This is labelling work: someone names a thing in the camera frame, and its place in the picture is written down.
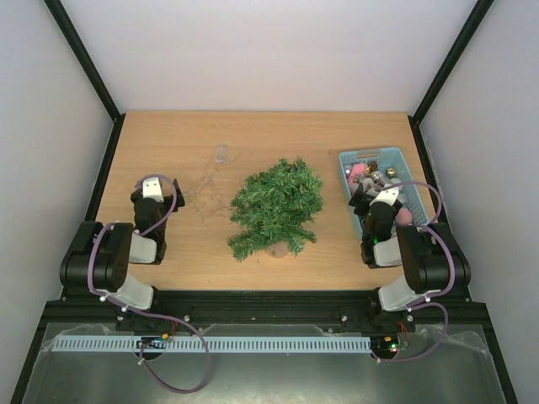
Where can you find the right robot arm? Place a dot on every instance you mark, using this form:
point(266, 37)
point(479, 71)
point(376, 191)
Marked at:
point(433, 262)

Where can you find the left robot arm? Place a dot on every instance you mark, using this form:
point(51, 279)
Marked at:
point(99, 256)

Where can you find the light blue plastic basket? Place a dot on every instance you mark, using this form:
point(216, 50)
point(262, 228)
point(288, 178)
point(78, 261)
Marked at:
point(384, 157)

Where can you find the pink pompom ornament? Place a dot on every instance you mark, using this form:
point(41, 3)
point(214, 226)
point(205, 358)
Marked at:
point(404, 217)

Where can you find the pink fluffy ornament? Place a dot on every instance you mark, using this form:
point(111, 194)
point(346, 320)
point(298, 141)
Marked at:
point(357, 170)

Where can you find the clear string lights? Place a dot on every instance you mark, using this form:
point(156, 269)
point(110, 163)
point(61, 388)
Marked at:
point(217, 185)

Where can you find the light blue cable duct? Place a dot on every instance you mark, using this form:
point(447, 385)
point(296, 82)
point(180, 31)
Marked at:
point(220, 345)

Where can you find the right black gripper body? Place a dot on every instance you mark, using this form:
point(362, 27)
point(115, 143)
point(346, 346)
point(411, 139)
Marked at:
point(360, 202)

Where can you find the black aluminium frame rail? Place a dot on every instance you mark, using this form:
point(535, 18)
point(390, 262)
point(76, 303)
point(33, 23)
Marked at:
point(339, 311)

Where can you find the gold bell ornament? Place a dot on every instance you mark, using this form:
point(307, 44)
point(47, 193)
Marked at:
point(391, 172)

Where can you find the small green christmas tree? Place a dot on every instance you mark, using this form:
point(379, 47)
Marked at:
point(273, 206)

